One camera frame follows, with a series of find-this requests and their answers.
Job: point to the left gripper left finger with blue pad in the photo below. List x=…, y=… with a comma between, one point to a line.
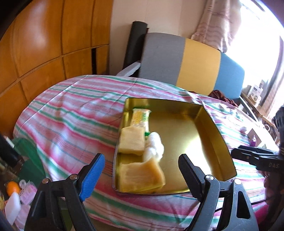
x=45, y=212

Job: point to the purple candy wrapper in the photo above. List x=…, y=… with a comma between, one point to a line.
x=253, y=142

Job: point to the green yellow snack bar packet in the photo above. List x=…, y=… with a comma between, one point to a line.
x=140, y=118

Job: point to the gold metal tray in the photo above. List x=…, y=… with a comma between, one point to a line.
x=184, y=128

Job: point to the striped pink green bedsheet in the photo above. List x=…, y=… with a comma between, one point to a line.
x=72, y=121

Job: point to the yellow sponge cake piece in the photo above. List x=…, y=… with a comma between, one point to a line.
x=140, y=176
x=132, y=140

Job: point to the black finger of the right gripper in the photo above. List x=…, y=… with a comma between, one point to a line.
x=258, y=150

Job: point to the white box on desk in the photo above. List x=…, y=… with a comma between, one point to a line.
x=254, y=94

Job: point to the beige ointment box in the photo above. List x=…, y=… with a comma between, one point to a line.
x=257, y=138

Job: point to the wooden desk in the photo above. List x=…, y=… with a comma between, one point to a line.
x=256, y=111

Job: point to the grey yellow blue armchair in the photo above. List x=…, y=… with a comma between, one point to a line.
x=189, y=64

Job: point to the pink patterned curtain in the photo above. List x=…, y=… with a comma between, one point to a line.
x=219, y=24

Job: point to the wooden wardrobe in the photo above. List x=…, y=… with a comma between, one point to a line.
x=49, y=42

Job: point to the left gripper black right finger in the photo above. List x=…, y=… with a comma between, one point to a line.
x=236, y=213

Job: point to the black rolled mat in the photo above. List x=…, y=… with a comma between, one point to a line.
x=135, y=43

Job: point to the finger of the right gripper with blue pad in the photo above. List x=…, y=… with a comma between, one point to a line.
x=247, y=156

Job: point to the orange fruit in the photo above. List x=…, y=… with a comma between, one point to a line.
x=12, y=187

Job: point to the white bottle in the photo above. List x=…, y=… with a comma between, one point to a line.
x=12, y=208

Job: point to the dark red cloth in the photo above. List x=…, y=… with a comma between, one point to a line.
x=220, y=96

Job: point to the white plastic packet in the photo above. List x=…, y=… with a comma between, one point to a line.
x=243, y=130
x=153, y=147

